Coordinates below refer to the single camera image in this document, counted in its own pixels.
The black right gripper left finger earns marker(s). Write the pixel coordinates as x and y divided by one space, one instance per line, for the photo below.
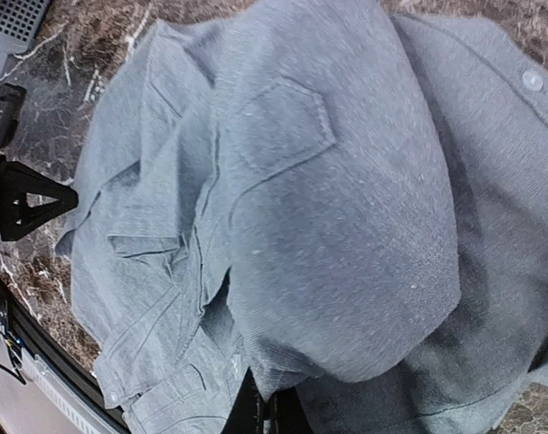
247 413

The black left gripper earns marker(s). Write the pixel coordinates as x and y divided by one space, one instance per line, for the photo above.
17 182

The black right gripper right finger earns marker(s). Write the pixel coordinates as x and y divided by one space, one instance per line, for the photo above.
286 415

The grey button shirt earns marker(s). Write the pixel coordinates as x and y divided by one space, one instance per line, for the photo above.
341 201

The grey plastic laundry basket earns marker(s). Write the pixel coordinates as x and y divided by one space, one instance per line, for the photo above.
20 21

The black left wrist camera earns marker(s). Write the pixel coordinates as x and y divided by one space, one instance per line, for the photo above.
11 101

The white slotted cable duct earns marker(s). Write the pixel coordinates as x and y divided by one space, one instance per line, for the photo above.
69 404

